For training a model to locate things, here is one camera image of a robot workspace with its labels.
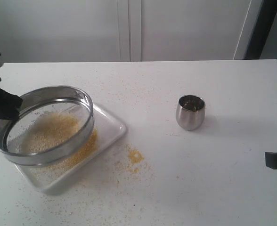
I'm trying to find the round steel mesh sieve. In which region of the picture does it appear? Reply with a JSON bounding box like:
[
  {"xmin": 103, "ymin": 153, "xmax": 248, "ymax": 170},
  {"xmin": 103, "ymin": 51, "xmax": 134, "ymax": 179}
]
[{"xmin": 0, "ymin": 86, "xmax": 94, "ymax": 167}]

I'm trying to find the stainless steel cup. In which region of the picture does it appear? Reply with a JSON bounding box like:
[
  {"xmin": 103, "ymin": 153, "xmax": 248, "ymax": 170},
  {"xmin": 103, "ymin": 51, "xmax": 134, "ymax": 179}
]
[{"xmin": 176, "ymin": 95, "xmax": 206, "ymax": 131}]

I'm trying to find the yellowish grain powder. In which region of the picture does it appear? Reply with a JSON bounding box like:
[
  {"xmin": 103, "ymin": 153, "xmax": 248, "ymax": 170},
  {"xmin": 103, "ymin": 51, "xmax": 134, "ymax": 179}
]
[{"xmin": 21, "ymin": 113, "xmax": 80, "ymax": 154}]

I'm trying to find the yellow millet in tray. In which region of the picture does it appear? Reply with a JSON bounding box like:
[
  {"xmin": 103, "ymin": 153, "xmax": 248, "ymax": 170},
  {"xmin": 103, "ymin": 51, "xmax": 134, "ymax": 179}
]
[{"xmin": 34, "ymin": 129, "xmax": 98, "ymax": 177}]

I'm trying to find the white rectangular plastic tray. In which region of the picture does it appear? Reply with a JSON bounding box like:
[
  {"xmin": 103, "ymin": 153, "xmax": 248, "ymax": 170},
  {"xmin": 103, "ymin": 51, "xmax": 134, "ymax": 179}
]
[{"xmin": 15, "ymin": 104, "xmax": 127, "ymax": 193}]

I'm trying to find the yellow grain pile on table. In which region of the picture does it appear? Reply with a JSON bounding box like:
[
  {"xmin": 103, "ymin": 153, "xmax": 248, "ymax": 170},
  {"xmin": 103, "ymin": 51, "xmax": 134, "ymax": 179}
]
[{"xmin": 126, "ymin": 145, "xmax": 151, "ymax": 175}]

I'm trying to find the dark vertical post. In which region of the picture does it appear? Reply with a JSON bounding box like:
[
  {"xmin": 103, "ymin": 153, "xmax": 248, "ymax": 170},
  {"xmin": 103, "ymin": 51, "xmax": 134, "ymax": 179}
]
[{"xmin": 244, "ymin": 0, "xmax": 277, "ymax": 60}]

